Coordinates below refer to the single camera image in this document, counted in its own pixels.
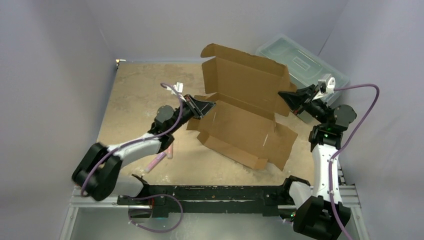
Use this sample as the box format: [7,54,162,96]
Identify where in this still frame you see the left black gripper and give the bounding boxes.
[167,94,215,135]

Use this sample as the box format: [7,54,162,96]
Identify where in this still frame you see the brown cardboard box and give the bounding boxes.
[186,43,298,170]

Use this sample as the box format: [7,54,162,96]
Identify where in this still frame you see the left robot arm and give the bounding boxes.
[71,94,216,205]

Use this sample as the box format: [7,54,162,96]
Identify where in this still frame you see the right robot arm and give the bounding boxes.
[278,84,357,240]

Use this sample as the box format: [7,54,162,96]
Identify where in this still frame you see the translucent green plastic toolbox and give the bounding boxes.
[256,36,355,133]

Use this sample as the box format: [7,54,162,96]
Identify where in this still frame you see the orange pink highlighter marker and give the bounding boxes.
[166,145,174,159]

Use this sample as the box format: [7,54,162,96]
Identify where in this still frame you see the purple highlighter marker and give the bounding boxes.
[144,151,167,173]

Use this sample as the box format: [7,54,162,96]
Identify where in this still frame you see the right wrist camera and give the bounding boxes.
[312,73,336,100]

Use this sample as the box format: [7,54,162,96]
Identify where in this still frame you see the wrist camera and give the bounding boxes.
[312,73,336,100]
[171,82,184,96]

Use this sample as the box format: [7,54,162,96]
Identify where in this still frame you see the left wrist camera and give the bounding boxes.
[171,82,184,96]

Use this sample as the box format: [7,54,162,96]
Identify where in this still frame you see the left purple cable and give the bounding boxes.
[79,82,185,198]

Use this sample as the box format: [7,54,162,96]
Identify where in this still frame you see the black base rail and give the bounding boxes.
[117,176,295,218]

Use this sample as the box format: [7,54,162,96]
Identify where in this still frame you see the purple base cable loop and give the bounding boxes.
[127,193,186,234]

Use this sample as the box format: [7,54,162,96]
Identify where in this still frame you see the aluminium frame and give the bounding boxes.
[59,185,370,240]

